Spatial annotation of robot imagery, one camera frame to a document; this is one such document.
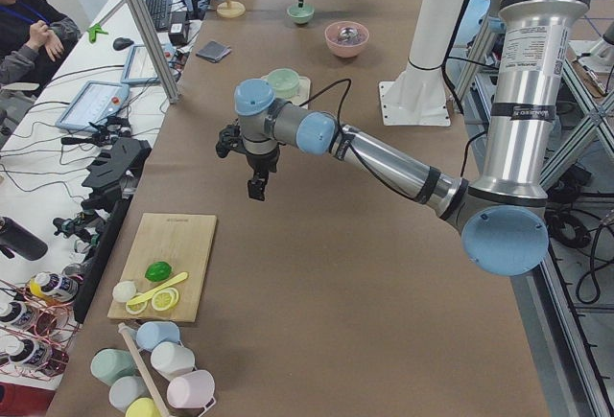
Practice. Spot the black keyboard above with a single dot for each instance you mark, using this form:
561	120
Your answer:
159	11

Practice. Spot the pink cup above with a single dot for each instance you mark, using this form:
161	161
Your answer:
195	389

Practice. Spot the teach pendant tablet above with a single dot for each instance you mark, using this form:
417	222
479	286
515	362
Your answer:
96	101
139	69

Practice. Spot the green lime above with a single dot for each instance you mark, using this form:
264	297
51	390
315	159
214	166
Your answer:
158	271

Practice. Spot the light blue cup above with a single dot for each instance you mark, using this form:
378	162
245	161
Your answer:
152	333

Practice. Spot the aluminium frame post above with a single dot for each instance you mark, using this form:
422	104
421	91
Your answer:
151	41

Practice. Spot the seated person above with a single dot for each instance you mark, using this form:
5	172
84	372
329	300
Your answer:
37	25

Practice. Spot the black computer mouse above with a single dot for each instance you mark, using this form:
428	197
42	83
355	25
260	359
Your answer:
121	43

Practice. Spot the grey cup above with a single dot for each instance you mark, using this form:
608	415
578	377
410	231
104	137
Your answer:
125	391

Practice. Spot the mint green cup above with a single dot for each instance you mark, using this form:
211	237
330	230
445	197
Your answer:
109	365

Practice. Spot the black water bottle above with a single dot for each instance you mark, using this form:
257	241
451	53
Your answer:
16	239

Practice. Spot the yellow cup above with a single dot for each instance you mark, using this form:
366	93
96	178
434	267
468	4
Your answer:
142	407

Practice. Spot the yellow plastic knife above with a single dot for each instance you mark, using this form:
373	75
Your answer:
146	296

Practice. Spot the green bowl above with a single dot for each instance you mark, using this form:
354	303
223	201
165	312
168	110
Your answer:
284	82
301	14

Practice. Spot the pink bowl with ice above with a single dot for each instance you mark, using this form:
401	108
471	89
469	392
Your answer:
345	50

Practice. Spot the lemon slice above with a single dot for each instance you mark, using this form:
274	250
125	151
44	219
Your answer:
137	308
164	300

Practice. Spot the copper wire bottle rack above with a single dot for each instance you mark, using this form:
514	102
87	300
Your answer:
37	334

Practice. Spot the bamboo cutting board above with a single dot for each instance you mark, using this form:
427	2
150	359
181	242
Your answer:
183	241

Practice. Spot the white garlic bulb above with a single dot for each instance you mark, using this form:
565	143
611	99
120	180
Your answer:
124	291

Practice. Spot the beige rabbit tray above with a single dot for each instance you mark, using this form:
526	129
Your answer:
303	93

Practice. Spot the white cup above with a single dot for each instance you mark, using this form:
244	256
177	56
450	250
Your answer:
172	360

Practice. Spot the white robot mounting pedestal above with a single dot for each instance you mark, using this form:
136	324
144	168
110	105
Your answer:
418	96

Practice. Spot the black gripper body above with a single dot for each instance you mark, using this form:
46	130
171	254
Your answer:
262	162

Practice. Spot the grey folded cloth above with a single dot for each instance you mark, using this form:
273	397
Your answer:
213	51

